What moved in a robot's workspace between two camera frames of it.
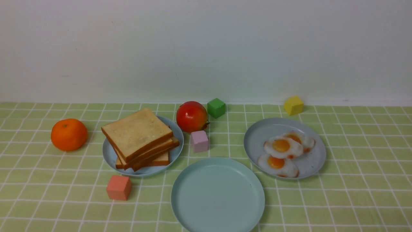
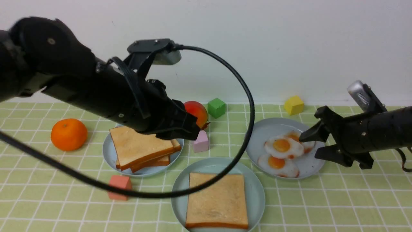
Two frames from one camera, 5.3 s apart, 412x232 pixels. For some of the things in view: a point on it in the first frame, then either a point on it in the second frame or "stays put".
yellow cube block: (294, 105) stays put
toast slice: (134, 135) → (222, 203)
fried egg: (280, 147) stays put
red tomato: (191, 116) stays put
